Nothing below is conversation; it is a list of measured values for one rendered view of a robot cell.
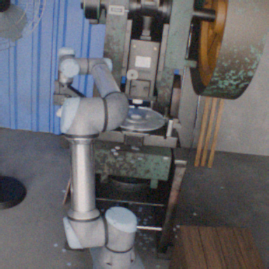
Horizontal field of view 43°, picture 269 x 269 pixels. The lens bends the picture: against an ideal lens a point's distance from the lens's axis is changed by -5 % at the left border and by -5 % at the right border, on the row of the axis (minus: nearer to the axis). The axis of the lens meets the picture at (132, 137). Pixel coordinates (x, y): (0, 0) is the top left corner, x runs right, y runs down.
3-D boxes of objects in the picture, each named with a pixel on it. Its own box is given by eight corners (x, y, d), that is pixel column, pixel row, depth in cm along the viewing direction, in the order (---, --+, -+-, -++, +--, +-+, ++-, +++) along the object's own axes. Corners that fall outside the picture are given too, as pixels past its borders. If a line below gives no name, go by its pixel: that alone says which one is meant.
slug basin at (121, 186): (156, 201, 200) (159, 186, 196) (96, 195, 199) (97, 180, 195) (154, 169, 231) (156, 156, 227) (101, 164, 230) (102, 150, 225)
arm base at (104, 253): (140, 268, 135) (143, 251, 130) (103, 274, 130) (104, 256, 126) (129, 243, 147) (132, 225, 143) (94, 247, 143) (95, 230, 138)
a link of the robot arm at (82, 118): (108, 251, 125) (108, 97, 117) (67, 255, 120) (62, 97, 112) (101, 237, 136) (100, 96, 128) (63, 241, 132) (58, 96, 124)
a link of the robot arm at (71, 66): (88, 61, 147) (84, 54, 156) (61, 60, 144) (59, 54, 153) (87, 78, 151) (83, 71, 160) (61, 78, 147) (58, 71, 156)
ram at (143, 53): (153, 99, 178) (162, 41, 165) (123, 96, 178) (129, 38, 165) (152, 88, 194) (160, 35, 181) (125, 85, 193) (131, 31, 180)
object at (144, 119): (166, 133, 170) (166, 132, 170) (105, 127, 170) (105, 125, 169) (162, 111, 196) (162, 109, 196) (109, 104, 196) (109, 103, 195)
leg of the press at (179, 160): (175, 260, 201) (209, 118, 162) (155, 258, 201) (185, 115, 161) (166, 176, 284) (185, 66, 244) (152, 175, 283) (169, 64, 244)
